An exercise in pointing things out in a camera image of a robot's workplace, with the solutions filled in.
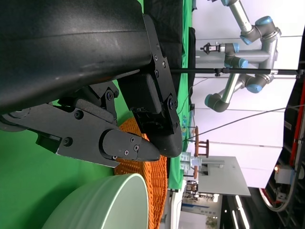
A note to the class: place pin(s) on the white wall box orange light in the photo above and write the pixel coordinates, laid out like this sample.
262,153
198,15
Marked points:
283,174

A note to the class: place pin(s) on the brown wooden stool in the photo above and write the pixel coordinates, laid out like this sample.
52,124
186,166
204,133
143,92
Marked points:
197,148

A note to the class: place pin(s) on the grey round bowl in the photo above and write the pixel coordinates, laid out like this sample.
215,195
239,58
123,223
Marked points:
107,202

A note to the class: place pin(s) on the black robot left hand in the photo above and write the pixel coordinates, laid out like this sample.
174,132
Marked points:
71,47

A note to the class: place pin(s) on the grey blue-capped arm with gripper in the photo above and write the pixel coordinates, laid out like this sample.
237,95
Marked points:
228,93

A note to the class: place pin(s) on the green tablecloth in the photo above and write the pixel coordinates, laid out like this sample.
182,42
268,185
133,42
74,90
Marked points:
23,179

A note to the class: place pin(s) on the orange wicker basket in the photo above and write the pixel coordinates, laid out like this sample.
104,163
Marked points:
157,190

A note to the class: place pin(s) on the red curved rail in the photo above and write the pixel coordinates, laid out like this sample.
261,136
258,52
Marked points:
297,133

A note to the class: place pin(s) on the black backdrop cloth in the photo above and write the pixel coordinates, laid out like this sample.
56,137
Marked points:
166,23

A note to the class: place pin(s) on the black horizontal boom pole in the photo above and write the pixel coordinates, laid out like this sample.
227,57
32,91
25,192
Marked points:
250,70

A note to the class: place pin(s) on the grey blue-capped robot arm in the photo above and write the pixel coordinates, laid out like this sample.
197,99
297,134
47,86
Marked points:
243,19

